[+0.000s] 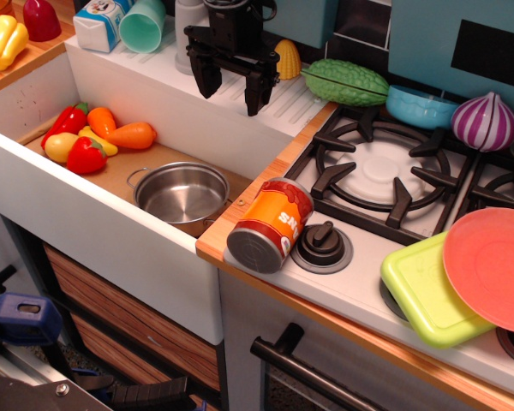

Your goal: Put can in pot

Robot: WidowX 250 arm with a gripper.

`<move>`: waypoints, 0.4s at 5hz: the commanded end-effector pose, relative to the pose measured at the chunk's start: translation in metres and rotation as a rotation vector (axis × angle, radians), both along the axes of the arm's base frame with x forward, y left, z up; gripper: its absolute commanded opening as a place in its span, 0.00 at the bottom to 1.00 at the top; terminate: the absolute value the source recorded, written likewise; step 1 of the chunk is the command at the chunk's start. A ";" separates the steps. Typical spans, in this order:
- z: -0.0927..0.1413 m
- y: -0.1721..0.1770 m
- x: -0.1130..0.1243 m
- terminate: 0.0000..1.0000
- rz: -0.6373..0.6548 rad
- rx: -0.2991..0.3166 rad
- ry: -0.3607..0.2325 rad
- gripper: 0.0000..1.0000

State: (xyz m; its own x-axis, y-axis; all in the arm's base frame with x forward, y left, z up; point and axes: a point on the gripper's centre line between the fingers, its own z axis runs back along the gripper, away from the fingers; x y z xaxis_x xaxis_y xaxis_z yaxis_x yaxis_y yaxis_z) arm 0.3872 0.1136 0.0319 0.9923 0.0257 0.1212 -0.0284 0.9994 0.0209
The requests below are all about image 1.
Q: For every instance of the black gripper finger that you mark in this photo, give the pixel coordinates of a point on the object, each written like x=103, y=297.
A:
x=206, y=73
x=258, y=90

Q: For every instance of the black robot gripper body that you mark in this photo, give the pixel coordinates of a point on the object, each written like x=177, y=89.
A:
x=233, y=37

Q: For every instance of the orange toy food can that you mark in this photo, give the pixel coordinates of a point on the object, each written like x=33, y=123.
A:
x=265, y=235

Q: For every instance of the small steel pot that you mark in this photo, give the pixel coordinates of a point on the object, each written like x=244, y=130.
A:
x=187, y=195

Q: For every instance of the yellow toy corn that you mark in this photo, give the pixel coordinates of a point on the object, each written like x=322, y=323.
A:
x=289, y=65

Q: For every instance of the mint green plastic cup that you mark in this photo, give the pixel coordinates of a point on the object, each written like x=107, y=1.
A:
x=141, y=29

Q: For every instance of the green toy bitter gourd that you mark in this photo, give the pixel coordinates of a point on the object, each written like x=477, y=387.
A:
x=346, y=83

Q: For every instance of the orange toy carrot lower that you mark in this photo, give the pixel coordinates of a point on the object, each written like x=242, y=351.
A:
x=136, y=135

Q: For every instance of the orange toy carrot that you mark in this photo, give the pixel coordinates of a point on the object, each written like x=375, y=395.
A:
x=136, y=135
x=102, y=122

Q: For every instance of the orange toy carrot upper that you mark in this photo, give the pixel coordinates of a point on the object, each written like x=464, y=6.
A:
x=102, y=122

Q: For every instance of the toy milk carton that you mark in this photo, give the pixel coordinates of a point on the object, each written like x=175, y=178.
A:
x=97, y=24

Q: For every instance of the yellow toy banana piece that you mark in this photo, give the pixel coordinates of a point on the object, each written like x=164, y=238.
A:
x=110, y=150

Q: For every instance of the red toy chili pepper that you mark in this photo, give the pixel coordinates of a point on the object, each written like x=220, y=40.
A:
x=71, y=120

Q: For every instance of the red toy bell pepper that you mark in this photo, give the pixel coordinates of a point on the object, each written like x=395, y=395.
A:
x=86, y=156

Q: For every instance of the blue plastic bowl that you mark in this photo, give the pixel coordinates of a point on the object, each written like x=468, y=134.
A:
x=419, y=109

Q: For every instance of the yellow toy potato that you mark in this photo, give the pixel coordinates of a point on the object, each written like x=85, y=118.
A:
x=57, y=147

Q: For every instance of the black stove knob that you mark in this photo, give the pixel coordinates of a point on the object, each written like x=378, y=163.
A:
x=323, y=249

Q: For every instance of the dark red toy dome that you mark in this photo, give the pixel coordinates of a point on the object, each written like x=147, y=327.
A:
x=41, y=20

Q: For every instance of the white toy sink basin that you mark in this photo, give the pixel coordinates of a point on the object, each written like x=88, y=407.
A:
x=93, y=219

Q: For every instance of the black burner grate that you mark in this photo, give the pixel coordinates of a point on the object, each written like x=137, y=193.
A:
x=396, y=181

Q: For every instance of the yellow toy bell pepper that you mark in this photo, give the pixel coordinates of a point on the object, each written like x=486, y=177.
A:
x=13, y=40

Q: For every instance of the purple toy onion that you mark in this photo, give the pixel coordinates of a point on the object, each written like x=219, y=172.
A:
x=485, y=123

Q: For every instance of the lime green plastic lid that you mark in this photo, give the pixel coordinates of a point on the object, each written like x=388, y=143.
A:
x=416, y=279

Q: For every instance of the red plastic plate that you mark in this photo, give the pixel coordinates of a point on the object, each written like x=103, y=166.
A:
x=478, y=258

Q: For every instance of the blue clamp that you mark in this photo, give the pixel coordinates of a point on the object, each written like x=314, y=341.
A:
x=27, y=320

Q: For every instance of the grey toy faucet post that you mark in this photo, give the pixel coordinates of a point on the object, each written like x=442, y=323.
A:
x=187, y=13

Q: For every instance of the black oven door handle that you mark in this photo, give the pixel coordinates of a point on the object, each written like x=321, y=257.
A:
x=280, y=356

